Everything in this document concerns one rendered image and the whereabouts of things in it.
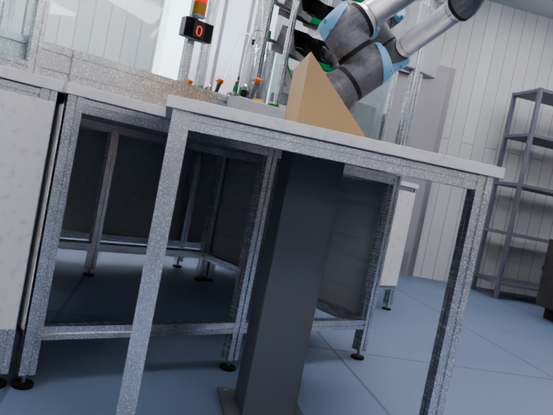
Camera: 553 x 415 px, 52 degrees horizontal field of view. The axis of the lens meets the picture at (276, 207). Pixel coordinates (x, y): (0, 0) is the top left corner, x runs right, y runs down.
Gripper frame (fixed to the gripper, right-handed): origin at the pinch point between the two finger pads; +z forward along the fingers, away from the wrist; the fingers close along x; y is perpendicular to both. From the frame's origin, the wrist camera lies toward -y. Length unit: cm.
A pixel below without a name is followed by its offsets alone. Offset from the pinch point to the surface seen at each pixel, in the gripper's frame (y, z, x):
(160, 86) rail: 43, -7, -81
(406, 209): 21, 96, 128
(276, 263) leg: 99, -21, -48
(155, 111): 54, -11, -83
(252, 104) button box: 42, -9, -49
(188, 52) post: 10, 17, -61
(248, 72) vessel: -34, 78, 0
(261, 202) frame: 70, 6, -37
